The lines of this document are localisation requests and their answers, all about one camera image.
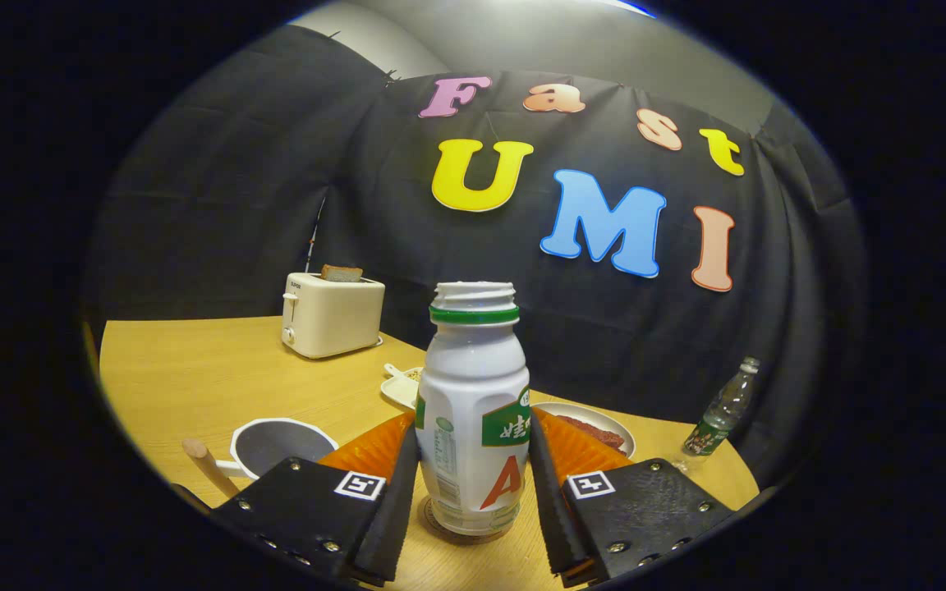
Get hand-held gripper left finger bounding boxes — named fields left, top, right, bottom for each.
left=209, top=410, right=420, bottom=587

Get wooden table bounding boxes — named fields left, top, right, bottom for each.
left=99, top=315, right=761, bottom=591

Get round white plate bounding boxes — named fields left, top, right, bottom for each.
left=532, top=401, right=636, bottom=459

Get white cup with wooden handle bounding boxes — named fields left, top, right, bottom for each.
left=182, top=417, right=340, bottom=499

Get red meat slices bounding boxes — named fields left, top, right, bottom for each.
left=555, top=415, right=628, bottom=451

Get white divided dish with beans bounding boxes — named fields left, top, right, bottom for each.
left=380, top=364, right=425, bottom=410

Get black backdrop cloth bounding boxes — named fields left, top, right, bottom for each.
left=83, top=21, right=868, bottom=493

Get round cork coaster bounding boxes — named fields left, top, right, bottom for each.
left=417, top=492, right=523, bottom=546

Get white juice bottle green band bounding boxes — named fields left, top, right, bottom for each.
left=414, top=281, right=533, bottom=536

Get cream toaster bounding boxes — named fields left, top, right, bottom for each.
left=281, top=273, right=386, bottom=360

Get clear plastic water bottle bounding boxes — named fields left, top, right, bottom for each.
left=681, top=356, right=762, bottom=458

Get thin toaster cable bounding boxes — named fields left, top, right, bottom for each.
left=306, top=197, right=328, bottom=273

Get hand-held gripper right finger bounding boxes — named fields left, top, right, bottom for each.
left=527, top=408, right=737, bottom=588

